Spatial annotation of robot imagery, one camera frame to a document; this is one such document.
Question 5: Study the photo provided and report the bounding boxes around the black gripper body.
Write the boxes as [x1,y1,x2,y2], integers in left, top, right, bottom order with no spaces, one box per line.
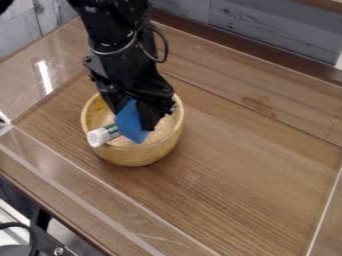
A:
[85,46,174,101]

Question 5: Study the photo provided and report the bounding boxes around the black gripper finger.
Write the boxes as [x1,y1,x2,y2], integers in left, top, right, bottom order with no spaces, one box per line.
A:
[101,90,134,114]
[137,97,176,131]

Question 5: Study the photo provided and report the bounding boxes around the blue rectangular block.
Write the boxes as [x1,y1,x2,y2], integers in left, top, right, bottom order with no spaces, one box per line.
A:
[116,99,150,144]

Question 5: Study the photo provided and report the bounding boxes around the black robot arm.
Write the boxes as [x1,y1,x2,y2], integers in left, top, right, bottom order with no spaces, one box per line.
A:
[67,0,176,131]

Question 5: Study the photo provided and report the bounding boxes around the brown wooden bowl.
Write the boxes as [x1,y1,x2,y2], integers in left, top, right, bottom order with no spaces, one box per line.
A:
[81,94,185,167]

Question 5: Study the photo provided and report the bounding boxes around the green white marker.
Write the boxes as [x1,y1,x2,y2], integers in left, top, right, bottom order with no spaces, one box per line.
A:
[87,123,121,147]

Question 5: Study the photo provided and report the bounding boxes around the black table leg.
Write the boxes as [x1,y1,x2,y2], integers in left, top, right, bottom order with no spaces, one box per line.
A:
[35,209,53,231]

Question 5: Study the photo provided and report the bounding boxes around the clear acrylic tray wall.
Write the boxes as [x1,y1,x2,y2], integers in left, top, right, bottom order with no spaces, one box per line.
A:
[0,122,220,256]

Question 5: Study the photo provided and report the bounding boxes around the black cable under table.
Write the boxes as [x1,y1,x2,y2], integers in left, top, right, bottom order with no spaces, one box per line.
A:
[0,222,38,256]

